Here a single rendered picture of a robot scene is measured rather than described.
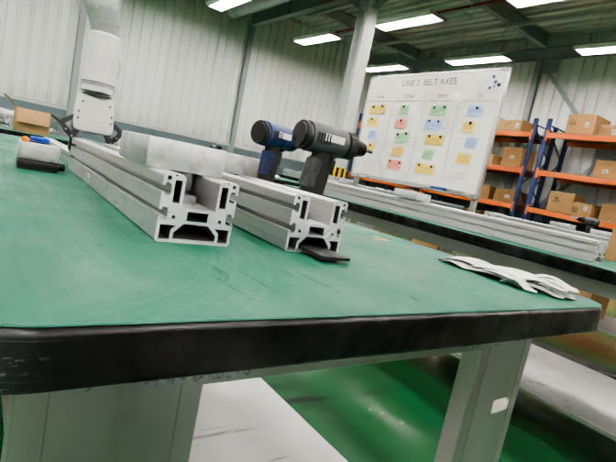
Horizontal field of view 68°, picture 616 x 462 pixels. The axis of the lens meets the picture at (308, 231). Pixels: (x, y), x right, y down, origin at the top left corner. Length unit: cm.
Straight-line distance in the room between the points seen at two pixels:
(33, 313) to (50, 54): 1222
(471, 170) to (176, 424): 349
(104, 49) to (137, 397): 107
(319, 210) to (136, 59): 1227
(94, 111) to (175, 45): 1187
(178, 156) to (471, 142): 336
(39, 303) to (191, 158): 36
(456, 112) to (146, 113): 991
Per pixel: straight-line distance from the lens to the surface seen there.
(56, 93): 1248
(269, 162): 115
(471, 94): 400
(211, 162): 67
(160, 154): 65
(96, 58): 139
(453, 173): 391
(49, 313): 34
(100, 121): 140
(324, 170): 94
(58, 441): 47
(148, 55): 1299
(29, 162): 120
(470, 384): 83
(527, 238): 212
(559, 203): 1094
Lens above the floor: 90
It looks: 7 degrees down
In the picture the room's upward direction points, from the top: 12 degrees clockwise
